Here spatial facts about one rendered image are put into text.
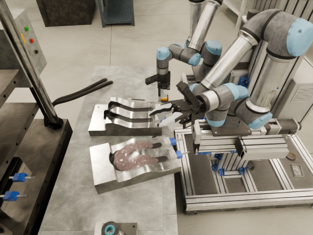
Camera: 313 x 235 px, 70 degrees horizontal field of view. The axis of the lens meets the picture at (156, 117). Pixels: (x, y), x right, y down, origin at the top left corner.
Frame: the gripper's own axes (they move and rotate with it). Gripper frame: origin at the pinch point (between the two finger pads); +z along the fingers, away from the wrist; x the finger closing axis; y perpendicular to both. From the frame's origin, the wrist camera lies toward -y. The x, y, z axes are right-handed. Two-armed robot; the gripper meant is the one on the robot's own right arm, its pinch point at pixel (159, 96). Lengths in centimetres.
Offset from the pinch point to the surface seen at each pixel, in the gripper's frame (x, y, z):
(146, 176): -52, -7, 15
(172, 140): -27.3, 8.4, 13.9
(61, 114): 84, -123, 101
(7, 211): -72, -78, 16
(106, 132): -17.8, -36.0, 17.0
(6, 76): -16, -83, -28
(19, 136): -36, -79, -2
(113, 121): -16.3, -29.8, 7.5
